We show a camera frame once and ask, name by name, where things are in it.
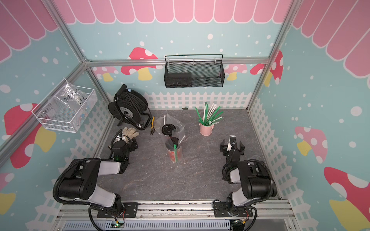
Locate red cartoon milk tea cup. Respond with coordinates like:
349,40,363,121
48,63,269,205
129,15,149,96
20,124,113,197
161,124,176,137

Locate green straw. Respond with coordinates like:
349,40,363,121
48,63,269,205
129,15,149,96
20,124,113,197
173,144,178,163

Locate clear plastic carrier bag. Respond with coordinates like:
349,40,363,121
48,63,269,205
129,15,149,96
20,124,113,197
154,114,186,146

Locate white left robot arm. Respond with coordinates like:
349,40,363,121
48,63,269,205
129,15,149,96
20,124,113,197
53,128,139,217

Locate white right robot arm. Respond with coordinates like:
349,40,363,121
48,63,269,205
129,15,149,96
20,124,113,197
213,135,278,217

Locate beige work gloves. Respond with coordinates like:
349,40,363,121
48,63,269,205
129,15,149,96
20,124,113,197
111,127,139,144

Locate yellow black pliers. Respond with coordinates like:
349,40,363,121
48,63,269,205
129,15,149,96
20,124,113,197
150,117,155,135

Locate pink straw holder cup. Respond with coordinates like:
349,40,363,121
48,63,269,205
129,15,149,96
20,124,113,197
199,124,214,136

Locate green and white straws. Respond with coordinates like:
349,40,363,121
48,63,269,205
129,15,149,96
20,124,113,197
195,103,224,127

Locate clear bag in basket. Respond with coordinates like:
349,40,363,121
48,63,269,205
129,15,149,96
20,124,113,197
54,81,89,122

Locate black box in basket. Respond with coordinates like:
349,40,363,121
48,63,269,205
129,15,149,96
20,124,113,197
164,73,192,88

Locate black cable reel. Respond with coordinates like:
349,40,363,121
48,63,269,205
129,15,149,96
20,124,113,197
108,84,153,131

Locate white wire wall basket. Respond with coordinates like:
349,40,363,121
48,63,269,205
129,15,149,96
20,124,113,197
31,79,98,133

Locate black mesh wall basket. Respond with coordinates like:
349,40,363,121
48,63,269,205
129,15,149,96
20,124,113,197
164,54,225,88

